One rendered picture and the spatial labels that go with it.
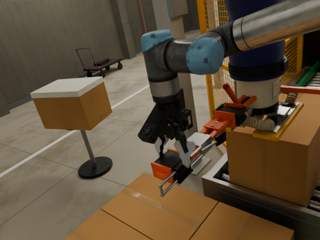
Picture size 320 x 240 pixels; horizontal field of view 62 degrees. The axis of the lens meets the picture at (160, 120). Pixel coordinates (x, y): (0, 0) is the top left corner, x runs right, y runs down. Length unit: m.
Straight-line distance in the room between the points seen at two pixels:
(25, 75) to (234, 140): 5.87
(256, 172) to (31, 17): 6.28
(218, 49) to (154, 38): 0.14
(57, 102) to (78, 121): 0.26
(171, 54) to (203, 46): 0.08
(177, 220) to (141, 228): 0.20
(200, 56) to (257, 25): 0.14
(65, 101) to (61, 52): 4.77
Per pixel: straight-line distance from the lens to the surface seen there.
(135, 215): 1.63
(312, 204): 1.63
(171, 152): 0.79
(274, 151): 1.39
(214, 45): 0.56
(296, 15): 0.59
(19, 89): 6.75
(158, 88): 0.64
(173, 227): 1.50
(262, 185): 1.54
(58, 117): 2.78
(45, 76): 7.06
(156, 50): 0.62
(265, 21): 0.61
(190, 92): 2.45
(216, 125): 0.92
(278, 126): 1.15
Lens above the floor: 1.65
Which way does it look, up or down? 25 degrees down
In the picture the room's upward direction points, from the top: 12 degrees counter-clockwise
